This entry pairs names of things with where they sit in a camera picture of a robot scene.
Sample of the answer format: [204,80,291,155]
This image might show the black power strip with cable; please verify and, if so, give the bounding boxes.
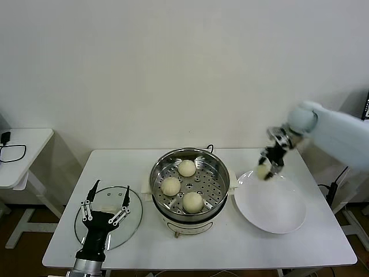
[317,166,351,214]

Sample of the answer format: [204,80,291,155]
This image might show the white round plate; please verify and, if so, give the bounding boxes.
[234,170,307,234]

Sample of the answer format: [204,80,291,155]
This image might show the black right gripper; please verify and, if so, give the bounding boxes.
[257,143,289,182]

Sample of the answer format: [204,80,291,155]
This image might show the black looped adapter cable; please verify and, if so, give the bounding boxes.
[0,143,28,164]

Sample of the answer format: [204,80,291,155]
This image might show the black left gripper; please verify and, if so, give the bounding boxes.
[75,179,131,260]

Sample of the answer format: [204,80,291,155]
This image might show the white steamed baozi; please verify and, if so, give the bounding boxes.
[255,164,272,182]
[178,159,198,178]
[182,192,204,214]
[160,177,182,197]

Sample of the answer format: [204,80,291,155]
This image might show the glass lid with cream handle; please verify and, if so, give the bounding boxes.
[74,186,144,250]

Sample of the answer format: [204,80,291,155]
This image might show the stainless steel steamer basket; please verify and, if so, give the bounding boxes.
[140,147,240,222]

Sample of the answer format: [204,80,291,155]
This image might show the cream electric cooker pot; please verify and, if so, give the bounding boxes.
[144,190,231,239]

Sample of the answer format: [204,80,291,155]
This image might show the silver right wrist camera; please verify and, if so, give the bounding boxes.
[266,126,289,145]

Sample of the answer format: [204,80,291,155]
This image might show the white side table with adapter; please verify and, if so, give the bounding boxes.
[0,128,66,249]

